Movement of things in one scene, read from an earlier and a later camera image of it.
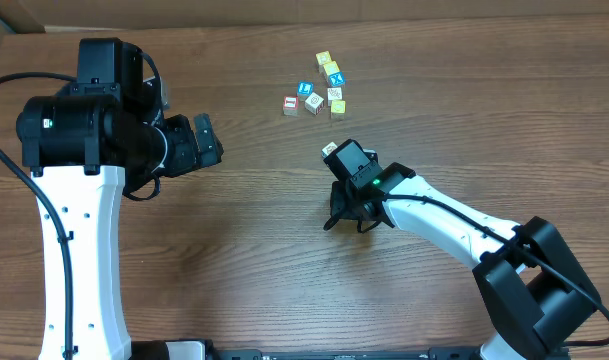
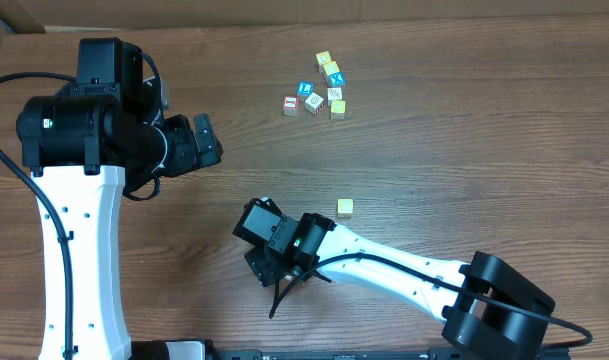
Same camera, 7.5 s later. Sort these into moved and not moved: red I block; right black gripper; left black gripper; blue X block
Moved: right black gripper
Not moved: blue X block; red I block; left black gripper
